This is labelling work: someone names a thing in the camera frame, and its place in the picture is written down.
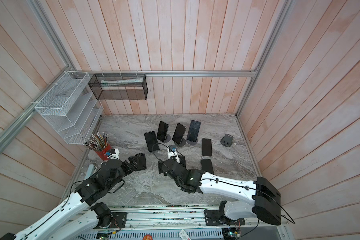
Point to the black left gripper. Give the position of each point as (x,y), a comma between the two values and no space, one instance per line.
(135,166)

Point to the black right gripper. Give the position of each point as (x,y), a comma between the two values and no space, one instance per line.
(165,172)

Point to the black folding phone stand front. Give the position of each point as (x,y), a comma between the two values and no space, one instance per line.
(182,163)

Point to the blue-edged smartphone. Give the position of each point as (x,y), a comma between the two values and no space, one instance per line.
(151,141)

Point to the teal smartphone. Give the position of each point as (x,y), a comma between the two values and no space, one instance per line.
(179,133)

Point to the purple smartphone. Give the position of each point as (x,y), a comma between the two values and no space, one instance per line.
(193,131)

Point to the silver-edged smartphone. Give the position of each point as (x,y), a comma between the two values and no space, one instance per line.
(207,147)

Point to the purple round stand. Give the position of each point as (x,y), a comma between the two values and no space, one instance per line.
(192,143)

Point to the green-edged smartphone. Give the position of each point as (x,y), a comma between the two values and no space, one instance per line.
(207,166)

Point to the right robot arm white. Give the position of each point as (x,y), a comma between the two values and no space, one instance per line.
(257,198)

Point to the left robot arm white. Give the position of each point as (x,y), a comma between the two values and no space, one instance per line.
(81,210)

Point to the grey round stand middle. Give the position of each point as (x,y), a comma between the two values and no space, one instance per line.
(181,143)

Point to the green smartphone on round stand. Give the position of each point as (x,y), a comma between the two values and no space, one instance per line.
(162,131)

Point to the grey round empty phone stand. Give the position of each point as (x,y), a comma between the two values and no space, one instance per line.
(227,140)

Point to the red pencil cup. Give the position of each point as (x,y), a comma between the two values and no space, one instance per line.
(104,154)

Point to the bundle of coloured pencils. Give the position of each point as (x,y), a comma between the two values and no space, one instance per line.
(97,142)

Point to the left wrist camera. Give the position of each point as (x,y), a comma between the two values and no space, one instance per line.
(113,154)

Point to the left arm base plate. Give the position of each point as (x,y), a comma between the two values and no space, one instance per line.
(118,220)

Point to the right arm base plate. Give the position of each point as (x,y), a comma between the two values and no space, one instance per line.
(215,218)

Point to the white wire mesh shelf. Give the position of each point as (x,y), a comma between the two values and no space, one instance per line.
(69,109)

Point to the black wire mesh basket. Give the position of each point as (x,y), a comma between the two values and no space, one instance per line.
(119,87)

